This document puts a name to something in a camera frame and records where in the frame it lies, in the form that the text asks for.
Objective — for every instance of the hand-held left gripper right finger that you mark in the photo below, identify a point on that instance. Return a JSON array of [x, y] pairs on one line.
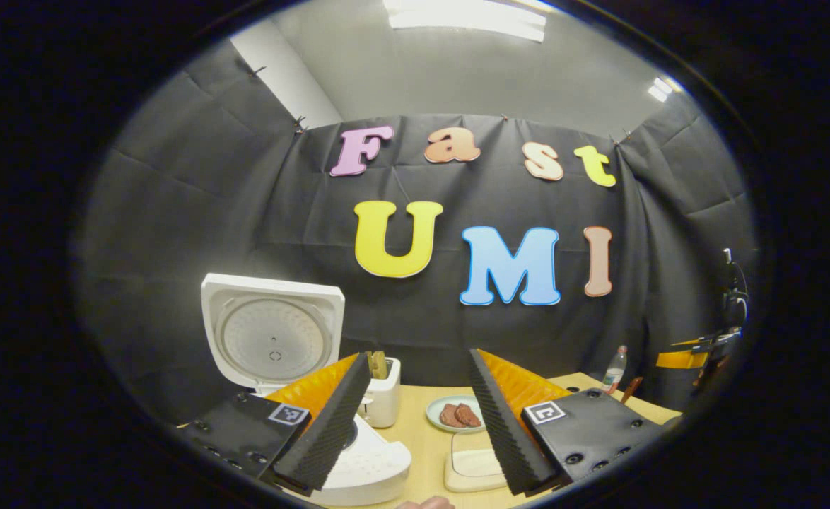
[[507, 431]]

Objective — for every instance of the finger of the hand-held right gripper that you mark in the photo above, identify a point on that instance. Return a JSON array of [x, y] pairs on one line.
[[678, 357]]

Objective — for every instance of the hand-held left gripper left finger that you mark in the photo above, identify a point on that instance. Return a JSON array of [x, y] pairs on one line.
[[330, 431]]

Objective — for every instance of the brown wooden spoon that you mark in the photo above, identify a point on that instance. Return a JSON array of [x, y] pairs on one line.
[[631, 389]]

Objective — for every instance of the white rice cooker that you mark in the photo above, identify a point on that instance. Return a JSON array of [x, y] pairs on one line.
[[273, 339]]

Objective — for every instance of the clear glass container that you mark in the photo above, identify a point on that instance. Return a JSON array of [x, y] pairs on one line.
[[468, 442]]

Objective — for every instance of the red meat slice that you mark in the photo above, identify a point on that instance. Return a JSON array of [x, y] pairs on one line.
[[450, 416], [469, 415]]

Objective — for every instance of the white toaster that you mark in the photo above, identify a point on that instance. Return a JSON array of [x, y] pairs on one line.
[[383, 403]]

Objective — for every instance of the clear plastic water bottle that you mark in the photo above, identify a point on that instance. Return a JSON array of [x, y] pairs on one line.
[[613, 371]]

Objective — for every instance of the pale green plate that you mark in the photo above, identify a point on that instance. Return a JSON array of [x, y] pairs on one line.
[[435, 411]]

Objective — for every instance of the brown bread slice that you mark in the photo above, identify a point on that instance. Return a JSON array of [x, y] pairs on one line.
[[374, 365], [383, 364]]

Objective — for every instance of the small ceiling light panel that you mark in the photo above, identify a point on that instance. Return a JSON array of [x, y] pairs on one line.
[[660, 88]]

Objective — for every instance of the black backdrop cloth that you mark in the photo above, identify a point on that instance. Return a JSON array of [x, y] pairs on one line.
[[196, 212]]

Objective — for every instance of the large ceiling light panel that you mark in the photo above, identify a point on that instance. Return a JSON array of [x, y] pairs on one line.
[[468, 18]]

